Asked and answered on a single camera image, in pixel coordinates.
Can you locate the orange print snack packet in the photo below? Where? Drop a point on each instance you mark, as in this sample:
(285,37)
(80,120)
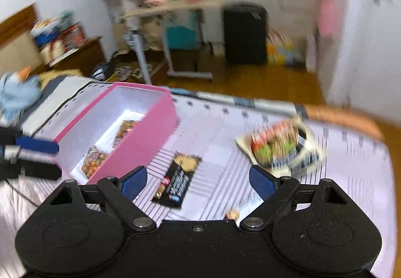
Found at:
(94,162)
(127,130)

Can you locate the wooden headboard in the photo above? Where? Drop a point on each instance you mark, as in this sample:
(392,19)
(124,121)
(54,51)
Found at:
(17,30)

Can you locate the blue container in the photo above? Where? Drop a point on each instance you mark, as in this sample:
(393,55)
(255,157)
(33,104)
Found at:
(47,33)

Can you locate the white door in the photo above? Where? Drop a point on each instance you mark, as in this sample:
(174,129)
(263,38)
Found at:
(360,46)

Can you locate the yellow cloth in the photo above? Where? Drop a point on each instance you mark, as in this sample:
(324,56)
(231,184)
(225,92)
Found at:
(59,76)

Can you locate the pair of slippers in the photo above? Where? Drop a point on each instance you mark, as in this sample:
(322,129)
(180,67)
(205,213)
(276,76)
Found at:
(131,72)

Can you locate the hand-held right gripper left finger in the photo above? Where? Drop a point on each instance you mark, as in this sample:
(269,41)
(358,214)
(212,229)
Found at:
(135,183)

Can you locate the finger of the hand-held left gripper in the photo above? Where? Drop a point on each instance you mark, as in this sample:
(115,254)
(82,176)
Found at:
(34,170)
(37,144)

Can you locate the pink cardboard box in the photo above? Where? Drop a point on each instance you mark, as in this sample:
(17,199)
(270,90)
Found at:
(147,134)

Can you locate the white metal rack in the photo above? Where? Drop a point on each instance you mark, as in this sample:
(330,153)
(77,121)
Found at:
(141,55)

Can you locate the colourful printed bag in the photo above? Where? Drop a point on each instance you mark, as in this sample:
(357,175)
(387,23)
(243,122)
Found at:
(283,49)

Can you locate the black shoe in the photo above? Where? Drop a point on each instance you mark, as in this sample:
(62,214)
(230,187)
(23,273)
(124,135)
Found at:
(103,70)

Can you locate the black snack packet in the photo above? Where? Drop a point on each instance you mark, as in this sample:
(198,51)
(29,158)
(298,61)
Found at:
(178,181)

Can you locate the teal bag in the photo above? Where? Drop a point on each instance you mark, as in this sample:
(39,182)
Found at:
(181,35)

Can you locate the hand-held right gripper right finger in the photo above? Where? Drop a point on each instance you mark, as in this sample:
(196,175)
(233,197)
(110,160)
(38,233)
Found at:
(260,183)

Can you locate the orange bed sheet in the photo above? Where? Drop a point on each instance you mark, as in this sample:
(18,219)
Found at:
(344,118)

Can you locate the small brown candy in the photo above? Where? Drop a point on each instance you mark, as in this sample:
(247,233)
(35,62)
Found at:
(233,214)

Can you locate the red printed box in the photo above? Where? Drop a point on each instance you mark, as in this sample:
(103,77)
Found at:
(70,38)

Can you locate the brown cardboard box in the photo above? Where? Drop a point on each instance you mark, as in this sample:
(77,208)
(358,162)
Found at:
(188,58)

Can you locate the wooden nightstand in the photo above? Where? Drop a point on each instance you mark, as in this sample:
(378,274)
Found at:
(84,55)

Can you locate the pink garment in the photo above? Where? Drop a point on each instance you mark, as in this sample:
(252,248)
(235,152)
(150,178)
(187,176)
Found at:
(327,14)

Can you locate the black suitcase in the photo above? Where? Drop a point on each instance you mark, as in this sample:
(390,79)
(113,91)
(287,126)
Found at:
(246,33)

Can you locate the cream noodle packet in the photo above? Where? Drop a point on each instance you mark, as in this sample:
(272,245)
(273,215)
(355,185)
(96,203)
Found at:
(275,143)

